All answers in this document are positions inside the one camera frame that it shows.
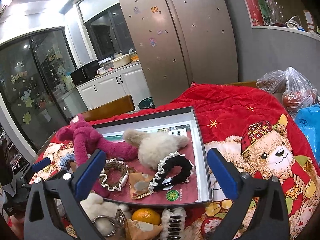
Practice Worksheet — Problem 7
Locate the orange triangular snack pack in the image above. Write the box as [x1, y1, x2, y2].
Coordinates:
[129, 172, 153, 200]

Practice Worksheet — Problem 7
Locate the white wall shelf unit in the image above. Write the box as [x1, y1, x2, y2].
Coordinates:
[236, 0, 320, 41]

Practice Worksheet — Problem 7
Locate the white kitchen cabinet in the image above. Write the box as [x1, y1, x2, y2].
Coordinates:
[76, 62, 151, 110]

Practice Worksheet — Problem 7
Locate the magenta plush bear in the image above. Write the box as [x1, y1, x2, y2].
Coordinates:
[55, 113, 139, 198]

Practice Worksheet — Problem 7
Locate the blue plastic bag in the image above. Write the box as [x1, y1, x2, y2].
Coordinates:
[295, 104, 320, 165]

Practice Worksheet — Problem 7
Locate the clear plastic bag of fruit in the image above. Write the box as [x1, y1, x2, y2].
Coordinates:
[256, 67, 318, 118]

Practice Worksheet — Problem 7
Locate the black microwave oven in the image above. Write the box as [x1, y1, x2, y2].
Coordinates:
[71, 60, 100, 86]

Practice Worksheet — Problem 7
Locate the red gift box on shelf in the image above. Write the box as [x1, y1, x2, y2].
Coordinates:
[246, 0, 264, 25]

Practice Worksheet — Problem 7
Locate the cream plastic basin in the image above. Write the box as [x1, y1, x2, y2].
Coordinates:
[111, 54, 131, 68]

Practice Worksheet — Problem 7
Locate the black white lace scrunchie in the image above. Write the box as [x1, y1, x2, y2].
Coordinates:
[149, 152, 194, 193]

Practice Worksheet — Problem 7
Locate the gold snack pack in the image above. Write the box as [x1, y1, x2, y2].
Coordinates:
[125, 219, 163, 240]

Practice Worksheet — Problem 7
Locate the black shallow gift box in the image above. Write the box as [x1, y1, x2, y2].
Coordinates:
[93, 107, 213, 207]

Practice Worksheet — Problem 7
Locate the white plush rabbit keychain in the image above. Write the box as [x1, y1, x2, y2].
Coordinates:
[80, 192, 132, 235]

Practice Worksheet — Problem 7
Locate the glass sliding door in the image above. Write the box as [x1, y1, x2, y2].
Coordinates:
[1, 28, 75, 151]

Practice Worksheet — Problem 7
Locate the olive brown scrunchie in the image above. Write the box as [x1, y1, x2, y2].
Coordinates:
[99, 158, 136, 192]

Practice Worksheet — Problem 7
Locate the orange tangerine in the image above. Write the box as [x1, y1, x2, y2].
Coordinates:
[131, 208, 161, 225]

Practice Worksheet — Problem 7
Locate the blue crochet scrunchie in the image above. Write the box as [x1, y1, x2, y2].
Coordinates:
[59, 153, 75, 171]

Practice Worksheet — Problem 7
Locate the champagne double door refrigerator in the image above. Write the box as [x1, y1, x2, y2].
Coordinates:
[119, 0, 238, 106]

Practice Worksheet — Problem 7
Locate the red teddy bear blanket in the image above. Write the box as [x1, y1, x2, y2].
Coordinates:
[7, 82, 320, 240]

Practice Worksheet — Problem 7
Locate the white mug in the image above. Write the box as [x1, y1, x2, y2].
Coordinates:
[97, 67, 107, 75]

